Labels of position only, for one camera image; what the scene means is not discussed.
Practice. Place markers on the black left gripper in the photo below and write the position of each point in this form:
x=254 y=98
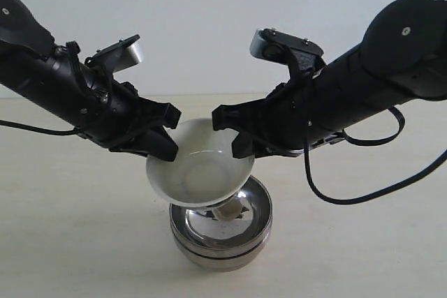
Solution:
x=113 y=116

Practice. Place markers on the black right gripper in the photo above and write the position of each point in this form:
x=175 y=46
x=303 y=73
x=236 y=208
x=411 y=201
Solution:
x=284 y=121

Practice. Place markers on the white ceramic bowl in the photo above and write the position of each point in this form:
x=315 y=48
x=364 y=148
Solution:
x=204 y=171

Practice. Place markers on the ribbed steel bowl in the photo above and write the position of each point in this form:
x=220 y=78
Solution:
x=235 y=223

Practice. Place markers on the smooth steel bowl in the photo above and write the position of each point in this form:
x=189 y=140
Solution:
x=221 y=260

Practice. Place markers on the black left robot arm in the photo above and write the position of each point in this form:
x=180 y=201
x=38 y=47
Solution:
x=34 y=66

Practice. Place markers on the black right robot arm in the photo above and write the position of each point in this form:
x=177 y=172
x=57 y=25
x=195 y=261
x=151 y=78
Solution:
x=401 y=57

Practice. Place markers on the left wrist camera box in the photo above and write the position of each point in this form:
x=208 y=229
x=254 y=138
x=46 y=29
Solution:
x=124 y=54

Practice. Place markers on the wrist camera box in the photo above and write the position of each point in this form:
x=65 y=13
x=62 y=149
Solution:
x=282 y=48
x=124 y=54

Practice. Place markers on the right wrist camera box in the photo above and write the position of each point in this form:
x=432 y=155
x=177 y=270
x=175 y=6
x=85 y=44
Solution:
x=282 y=48

